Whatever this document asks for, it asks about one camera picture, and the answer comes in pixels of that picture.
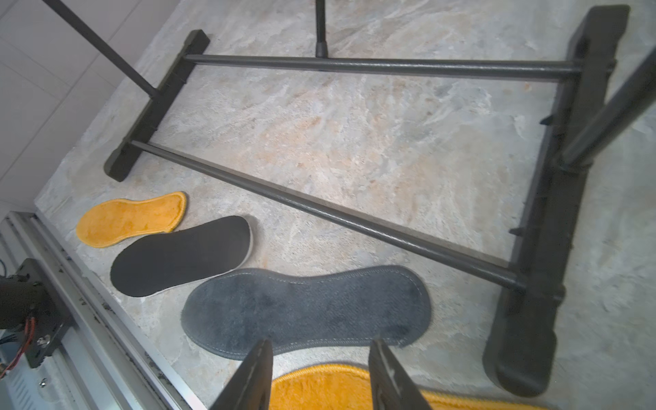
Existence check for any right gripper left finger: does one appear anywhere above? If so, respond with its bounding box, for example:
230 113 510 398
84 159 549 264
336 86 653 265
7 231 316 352
209 339 273 410

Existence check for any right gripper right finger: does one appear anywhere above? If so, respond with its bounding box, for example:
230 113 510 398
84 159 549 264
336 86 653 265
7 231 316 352
368 339 432 410

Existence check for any grey yellow-edged insole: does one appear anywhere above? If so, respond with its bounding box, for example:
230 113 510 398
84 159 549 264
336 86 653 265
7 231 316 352
269 364 533 410

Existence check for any grey dark-edged insole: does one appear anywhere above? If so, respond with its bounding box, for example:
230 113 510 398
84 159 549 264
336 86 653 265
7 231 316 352
180 266 432 360

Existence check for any white black insole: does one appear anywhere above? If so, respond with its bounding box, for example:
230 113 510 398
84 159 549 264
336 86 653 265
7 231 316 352
110 215 253 297

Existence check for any yellow insole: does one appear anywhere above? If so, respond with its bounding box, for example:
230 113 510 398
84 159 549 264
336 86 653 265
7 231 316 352
75 191 188 249

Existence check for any black clothes rack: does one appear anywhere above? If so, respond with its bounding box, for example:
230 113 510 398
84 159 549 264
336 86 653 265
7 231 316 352
36 1 655 409

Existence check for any black music stand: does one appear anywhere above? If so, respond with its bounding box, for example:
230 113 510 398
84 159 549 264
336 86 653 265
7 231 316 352
315 0 329 59

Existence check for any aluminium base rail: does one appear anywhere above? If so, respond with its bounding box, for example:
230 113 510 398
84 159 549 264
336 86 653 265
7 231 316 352
1 212 205 409

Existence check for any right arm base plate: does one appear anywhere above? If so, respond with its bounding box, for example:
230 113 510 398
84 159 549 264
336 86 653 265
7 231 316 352
1 258 73 368

